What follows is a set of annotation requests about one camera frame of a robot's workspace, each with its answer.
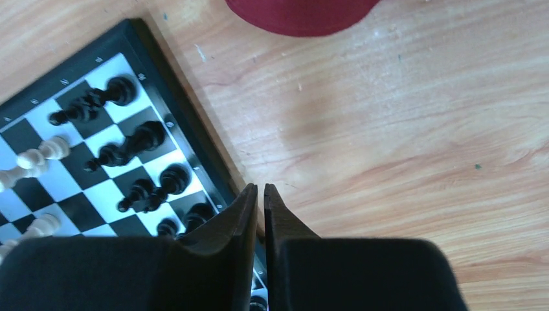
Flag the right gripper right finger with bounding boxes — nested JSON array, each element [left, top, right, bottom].
[[263, 184, 467, 310]]

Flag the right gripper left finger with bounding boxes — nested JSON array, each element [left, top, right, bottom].
[[1, 184, 258, 310]]

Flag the black white chessboard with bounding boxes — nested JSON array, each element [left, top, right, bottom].
[[0, 17, 269, 311]]

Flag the white chess piece tall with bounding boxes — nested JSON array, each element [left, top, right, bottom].
[[1, 164, 48, 192]]

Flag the black chess pawn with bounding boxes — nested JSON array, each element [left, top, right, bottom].
[[157, 218, 179, 239]]

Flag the black chess piece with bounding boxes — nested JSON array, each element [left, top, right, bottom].
[[116, 164, 192, 213], [83, 121, 166, 172]]

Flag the white chess pawn top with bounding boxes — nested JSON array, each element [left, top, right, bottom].
[[16, 136, 71, 169]]

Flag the black chess piece corner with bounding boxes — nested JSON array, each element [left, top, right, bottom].
[[49, 76, 137, 126]]

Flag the red shirt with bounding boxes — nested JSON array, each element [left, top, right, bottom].
[[226, 0, 379, 37]]

